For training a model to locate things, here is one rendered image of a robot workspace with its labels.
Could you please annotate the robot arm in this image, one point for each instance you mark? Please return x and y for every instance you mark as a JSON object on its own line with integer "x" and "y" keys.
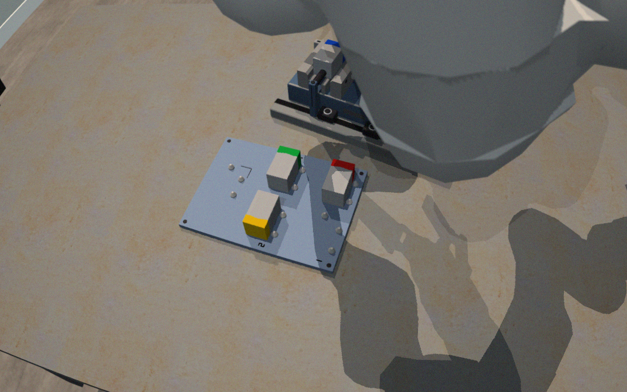
{"x": 456, "y": 89}

